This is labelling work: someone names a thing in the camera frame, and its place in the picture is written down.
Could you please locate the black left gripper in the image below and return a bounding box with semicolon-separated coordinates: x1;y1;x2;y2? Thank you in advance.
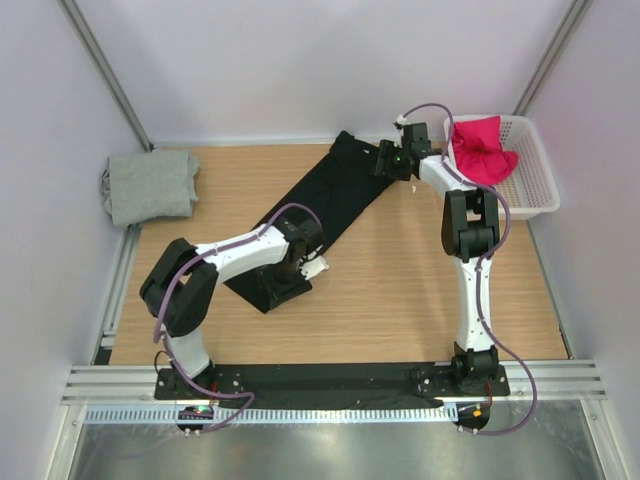
256;262;312;310

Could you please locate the black t shirt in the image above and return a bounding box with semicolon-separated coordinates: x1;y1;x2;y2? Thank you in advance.
225;131;393;313

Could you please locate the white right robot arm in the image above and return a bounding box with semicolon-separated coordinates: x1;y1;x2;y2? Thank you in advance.
372;123;500;396

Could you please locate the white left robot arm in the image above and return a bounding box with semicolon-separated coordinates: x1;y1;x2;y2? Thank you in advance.
139;203;327;400

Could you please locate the pink t shirt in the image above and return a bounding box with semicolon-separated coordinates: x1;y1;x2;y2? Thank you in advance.
452;116;519;186

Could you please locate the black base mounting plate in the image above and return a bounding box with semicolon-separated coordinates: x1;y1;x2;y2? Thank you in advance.
153;360;511;412

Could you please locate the white plastic laundry basket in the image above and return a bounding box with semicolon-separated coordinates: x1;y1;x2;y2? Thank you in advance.
444;115;560;220

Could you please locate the grey folded t shirt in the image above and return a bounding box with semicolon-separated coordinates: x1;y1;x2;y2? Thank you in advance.
100;150;200;227

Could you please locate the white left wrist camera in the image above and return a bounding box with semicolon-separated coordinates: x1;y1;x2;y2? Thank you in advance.
300;256;329;280

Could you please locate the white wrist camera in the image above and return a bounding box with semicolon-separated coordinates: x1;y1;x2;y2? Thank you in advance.
393;115;408;130
300;256;329;280

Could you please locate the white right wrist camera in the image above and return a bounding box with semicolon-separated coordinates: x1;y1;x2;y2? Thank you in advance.
393;115;408;130

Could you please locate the white slotted cable duct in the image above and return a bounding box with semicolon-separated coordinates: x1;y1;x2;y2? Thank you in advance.
84;404;458;426

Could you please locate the right aluminium corner post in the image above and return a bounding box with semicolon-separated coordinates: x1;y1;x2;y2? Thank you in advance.
512;0;593;116

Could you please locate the aluminium corner post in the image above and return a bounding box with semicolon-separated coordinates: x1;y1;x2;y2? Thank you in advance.
58;0;154;152
512;0;593;116

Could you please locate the aluminium frame rail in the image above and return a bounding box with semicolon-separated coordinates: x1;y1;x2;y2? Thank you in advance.
62;360;606;410

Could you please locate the left aluminium corner post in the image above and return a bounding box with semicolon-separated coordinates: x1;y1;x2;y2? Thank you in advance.
58;0;154;152

